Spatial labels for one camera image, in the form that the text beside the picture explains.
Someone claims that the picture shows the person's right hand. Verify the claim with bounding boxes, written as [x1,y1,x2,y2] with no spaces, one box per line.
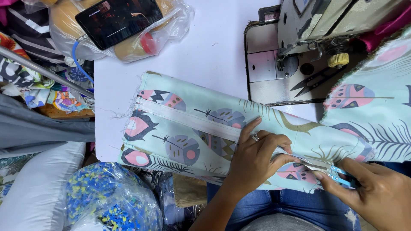
[313,157,411,231]

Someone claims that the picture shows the person's left hand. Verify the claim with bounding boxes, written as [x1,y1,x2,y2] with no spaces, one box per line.
[226,117,301,197]

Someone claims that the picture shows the blue thread snips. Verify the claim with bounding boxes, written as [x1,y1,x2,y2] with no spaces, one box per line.
[301,161,357,190]

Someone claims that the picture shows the mint feather print fabric cover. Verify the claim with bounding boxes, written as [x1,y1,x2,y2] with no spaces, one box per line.
[117,71,377,195]

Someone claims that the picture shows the person's blue jeans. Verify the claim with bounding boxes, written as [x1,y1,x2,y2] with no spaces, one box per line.
[206,182,363,231]

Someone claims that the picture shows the person's grey shirt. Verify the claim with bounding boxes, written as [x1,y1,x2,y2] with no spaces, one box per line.
[238,213,326,231]

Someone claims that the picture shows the brown paper bag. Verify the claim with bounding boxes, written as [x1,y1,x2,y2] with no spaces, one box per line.
[172,173,208,209]

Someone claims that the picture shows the mint feather print fabric heap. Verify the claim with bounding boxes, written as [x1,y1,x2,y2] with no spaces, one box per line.
[320,26,411,163]

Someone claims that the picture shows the black thread snips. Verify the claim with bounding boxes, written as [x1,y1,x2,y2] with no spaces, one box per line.
[290,65,347,98]

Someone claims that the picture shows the yellow sewing machine knob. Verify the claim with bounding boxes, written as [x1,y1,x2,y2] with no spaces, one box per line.
[327,53,350,69]

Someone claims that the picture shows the plastic bag of foam scraps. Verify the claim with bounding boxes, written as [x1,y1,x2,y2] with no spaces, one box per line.
[64,161,165,231]

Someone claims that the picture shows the grey industrial sewing machine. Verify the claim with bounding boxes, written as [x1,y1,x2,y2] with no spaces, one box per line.
[243,0,411,107]

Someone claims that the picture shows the clear plastic bag with tan items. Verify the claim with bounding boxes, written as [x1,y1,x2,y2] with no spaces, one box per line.
[22,0,196,64]

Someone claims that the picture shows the pink fabric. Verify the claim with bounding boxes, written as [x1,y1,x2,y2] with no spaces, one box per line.
[359,6,411,52]

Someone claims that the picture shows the black smartphone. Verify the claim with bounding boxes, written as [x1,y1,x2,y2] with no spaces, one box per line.
[75,0,164,51]

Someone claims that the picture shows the white pillow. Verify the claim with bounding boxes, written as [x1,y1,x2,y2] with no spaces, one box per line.
[0,141,87,231]

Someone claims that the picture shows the grey fabric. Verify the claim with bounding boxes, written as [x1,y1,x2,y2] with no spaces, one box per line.
[0,92,96,158]

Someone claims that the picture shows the metal rod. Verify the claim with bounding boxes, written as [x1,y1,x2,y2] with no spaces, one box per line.
[0,45,95,99]

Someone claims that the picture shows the leaf print cushion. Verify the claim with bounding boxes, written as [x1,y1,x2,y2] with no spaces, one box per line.
[0,152,40,206]

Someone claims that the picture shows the heap of colourful printed fabrics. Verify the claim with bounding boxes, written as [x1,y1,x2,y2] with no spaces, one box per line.
[0,0,95,113]

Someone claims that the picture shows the blue cable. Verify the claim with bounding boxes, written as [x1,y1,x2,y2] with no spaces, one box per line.
[71,40,94,84]

